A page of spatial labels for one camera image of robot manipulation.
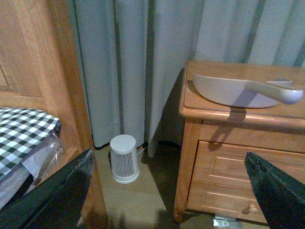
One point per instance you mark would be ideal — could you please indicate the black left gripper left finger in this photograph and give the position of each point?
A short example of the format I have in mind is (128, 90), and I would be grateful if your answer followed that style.
(57, 202)

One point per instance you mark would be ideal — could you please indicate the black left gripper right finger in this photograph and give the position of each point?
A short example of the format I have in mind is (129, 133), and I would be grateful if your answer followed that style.
(280, 196)

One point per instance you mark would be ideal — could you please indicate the white plastic dustpan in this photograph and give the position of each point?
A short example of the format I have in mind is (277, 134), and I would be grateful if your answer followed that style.
(245, 93)

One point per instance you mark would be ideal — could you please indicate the white ribbed trash bin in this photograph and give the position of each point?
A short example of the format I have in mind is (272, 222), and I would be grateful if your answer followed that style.
(124, 160)

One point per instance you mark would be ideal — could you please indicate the round wooden drawer knob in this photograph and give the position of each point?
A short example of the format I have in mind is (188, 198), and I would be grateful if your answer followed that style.
(250, 209)

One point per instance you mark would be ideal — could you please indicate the clear plastic mattress wrap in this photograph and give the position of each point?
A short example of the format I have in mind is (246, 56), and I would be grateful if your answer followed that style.
(30, 171)

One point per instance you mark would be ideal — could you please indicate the wooden nightstand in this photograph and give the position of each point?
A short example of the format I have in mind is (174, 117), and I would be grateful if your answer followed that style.
(212, 176)

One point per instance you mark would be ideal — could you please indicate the black white checkered bedsheet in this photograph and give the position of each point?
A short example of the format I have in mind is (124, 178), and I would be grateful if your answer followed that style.
(21, 130)

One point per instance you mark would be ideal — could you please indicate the pale green curtain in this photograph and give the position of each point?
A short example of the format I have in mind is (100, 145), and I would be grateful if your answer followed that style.
(130, 54)

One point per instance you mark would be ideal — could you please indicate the wooden bed frame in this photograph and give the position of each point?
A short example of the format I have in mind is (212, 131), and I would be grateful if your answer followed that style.
(39, 68)

